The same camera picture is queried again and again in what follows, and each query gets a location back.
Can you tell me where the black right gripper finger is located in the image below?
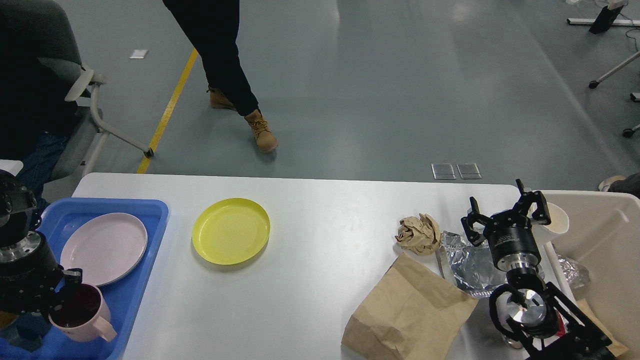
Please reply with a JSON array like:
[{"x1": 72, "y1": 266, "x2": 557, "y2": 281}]
[
  {"x1": 461, "y1": 196, "x2": 489, "y2": 248},
  {"x1": 512, "y1": 178, "x2": 553, "y2": 226}
]

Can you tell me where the pink mug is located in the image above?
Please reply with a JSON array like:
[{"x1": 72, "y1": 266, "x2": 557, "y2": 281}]
[{"x1": 48, "y1": 284, "x2": 118, "y2": 343}]

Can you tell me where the brown paper in bin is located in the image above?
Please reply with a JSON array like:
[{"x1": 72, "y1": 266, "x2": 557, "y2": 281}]
[{"x1": 576, "y1": 299, "x2": 629, "y2": 358}]

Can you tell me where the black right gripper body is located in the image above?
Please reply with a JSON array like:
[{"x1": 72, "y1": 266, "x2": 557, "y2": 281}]
[{"x1": 483, "y1": 212, "x2": 541, "y2": 272}]

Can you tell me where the person in black trousers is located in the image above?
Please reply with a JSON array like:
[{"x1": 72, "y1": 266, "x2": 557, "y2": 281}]
[{"x1": 163, "y1": 0, "x2": 278, "y2": 153}]

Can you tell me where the yellow plate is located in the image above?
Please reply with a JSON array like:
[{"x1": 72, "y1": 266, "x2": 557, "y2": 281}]
[{"x1": 191, "y1": 197, "x2": 271, "y2": 265}]

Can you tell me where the crushed red soda can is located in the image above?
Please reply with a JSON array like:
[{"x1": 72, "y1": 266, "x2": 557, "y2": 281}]
[{"x1": 502, "y1": 330, "x2": 524, "y2": 350}]

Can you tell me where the metal floor socket plate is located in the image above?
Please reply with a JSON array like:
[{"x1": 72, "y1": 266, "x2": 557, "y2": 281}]
[
  {"x1": 430, "y1": 162, "x2": 457, "y2": 180},
  {"x1": 456, "y1": 162, "x2": 483, "y2": 180}
]

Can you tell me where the blue plastic tray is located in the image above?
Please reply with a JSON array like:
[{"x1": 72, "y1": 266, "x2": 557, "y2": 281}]
[{"x1": 0, "y1": 197, "x2": 169, "y2": 360}]

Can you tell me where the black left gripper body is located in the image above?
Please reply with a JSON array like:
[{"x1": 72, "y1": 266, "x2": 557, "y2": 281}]
[{"x1": 0, "y1": 232, "x2": 64, "y2": 316}]

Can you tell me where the shoe at right edge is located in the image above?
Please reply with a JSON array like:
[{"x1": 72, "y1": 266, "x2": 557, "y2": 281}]
[{"x1": 598, "y1": 173, "x2": 640, "y2": 199}]

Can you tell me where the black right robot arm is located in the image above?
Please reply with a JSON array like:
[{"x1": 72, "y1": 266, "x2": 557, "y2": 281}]
[{"x1": 461, "y1": 179, "x2": 615, "y2": 360}]

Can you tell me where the crumpled brown paper ball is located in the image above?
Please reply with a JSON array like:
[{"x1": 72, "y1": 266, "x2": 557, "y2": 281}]
[{"x1": 395, "y1": 213, "x2": 442, "y2": 256}]

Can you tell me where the foil piece in bin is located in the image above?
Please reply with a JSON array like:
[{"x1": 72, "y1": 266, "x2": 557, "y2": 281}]
[{"x1": 556, "y1": 254, "x2": 592, "y2": 290}]

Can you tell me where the dark green mug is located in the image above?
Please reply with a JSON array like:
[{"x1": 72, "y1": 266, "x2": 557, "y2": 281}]
[{"x1": 0, "y1": 311, "x2": 51, "y2": 353}]

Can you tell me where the crumpled aluminium foil tray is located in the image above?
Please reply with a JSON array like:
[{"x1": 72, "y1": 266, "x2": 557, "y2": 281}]
[{"x1": 436, "y1": 231, "x2": 506, "y2": 299}]

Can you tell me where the white stand with black bag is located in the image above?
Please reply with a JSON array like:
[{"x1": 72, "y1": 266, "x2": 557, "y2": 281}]
[{"x1": 566, "y1": 0, "x2": 640, "y2": 35}]

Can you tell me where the pink plate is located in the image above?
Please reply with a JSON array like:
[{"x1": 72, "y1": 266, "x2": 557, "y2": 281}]
[{"x1": 60, "y1": 212, "x2": 148, "y2": 287}]

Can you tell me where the white paper cup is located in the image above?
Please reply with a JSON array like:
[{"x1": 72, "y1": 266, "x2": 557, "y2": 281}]
[{"x1": 542, "y1": 202, "x2": 570, "y2": 235}]

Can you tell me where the beige plastic bin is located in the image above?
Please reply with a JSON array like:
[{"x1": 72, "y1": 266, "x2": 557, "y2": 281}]
[{"x1": 534, "y1": 190, "x2": 640, "y2": 360}]

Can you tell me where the white chair base with casters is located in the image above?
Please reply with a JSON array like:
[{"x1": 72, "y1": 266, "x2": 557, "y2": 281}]
[{"x1": 588, "y1": 50, "x2": 640, "y2": 138}]

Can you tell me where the grey office chair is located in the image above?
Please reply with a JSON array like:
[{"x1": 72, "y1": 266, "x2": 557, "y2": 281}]
[{"x1": 25, "y1": 0, "x2": 154, "y2": 181}]

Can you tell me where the brown paper bag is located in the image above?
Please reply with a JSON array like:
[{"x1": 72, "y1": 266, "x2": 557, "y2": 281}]
[{"x1": 342, "y1": 254, "x2": 478, "y2": 360}]

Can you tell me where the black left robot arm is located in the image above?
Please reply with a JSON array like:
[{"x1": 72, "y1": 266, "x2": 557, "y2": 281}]
[{"x1": 0, "y1": 170, "x2": 83, "y2": 318}]

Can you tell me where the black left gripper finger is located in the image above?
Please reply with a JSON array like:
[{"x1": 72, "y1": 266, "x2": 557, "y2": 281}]
[{"x1": 47, "y1": 268, "x2": 83, "y2": 311}]

